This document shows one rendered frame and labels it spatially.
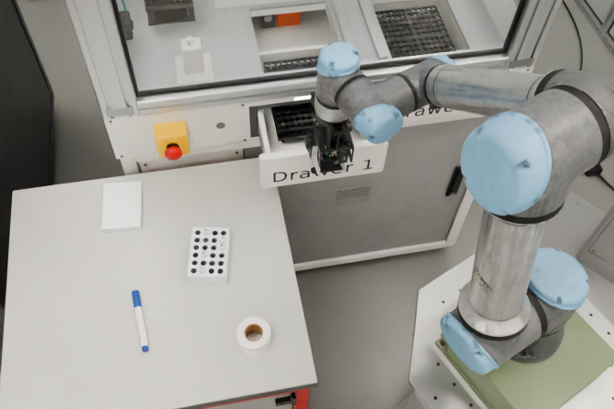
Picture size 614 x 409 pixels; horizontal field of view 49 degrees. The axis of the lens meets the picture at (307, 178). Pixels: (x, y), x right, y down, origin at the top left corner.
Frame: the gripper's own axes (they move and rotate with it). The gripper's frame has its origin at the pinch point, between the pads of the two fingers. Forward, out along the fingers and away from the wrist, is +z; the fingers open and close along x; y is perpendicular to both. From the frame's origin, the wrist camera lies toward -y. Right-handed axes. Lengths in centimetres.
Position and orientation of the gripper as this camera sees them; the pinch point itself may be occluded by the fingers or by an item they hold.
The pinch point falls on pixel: (325, 162)
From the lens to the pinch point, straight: 149.3
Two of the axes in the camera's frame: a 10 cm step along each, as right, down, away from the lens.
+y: 2.0, 8.1, -5.6
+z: -0.3, 5.7, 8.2
